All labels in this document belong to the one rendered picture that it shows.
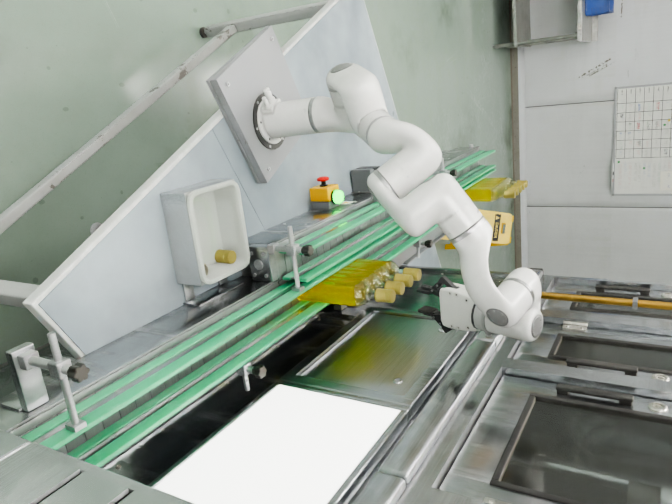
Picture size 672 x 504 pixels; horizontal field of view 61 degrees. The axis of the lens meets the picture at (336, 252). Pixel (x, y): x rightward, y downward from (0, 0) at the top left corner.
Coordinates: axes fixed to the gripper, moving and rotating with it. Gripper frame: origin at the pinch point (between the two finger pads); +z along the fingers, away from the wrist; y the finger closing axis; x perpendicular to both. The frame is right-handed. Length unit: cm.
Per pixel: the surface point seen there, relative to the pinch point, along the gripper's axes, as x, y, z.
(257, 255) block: 22.1, 13.2, 36.1
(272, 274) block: 20.9, 8.2, 32.6
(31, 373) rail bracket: 82, 14, 19
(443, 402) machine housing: 18.9, -12.5, -17.2
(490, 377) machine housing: 1.4, -15.0, -17.8
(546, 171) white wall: -543, -83, 232
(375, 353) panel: 10.1, -12.7, 9.4
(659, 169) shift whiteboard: -572, -83, 118
